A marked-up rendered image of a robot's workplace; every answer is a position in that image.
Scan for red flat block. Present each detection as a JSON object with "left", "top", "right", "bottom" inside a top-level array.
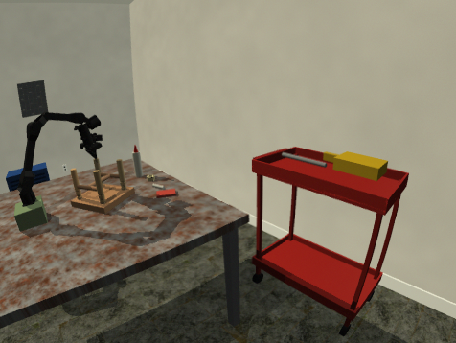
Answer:
[{"left": 156, "top": 189, "right": 176, "bottom": 198}]

